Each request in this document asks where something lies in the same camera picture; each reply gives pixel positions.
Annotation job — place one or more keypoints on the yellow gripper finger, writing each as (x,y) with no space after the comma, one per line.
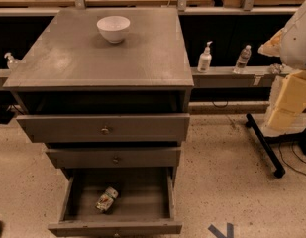
(273,47)
(287,101)

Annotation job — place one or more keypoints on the green 7up can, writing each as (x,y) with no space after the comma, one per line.
(106,199)

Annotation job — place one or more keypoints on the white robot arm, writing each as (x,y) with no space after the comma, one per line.
(294,41)

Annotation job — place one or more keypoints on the grey top drawer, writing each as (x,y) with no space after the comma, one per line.
(104,128)

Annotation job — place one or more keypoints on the grey wooden drawer cabinet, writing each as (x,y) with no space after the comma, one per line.
(72,70)

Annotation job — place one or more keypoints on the grey open bottom drawer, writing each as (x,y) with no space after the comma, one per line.
(144,205)

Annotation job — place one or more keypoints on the grey middle drawer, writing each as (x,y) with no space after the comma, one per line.
(74,158)

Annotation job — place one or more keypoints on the crumpled clear plastic wrap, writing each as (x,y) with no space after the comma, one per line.
(276,68)

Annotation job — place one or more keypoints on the clear plastic water bottle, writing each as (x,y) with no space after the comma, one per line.
(243,59)

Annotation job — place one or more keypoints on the black stand base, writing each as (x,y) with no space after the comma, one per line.
(268,141)

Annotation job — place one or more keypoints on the white pump lotion bottle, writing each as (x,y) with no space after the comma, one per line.
(205,58)

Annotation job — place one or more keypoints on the white ceramic bowl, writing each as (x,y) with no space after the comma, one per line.
(114,29)

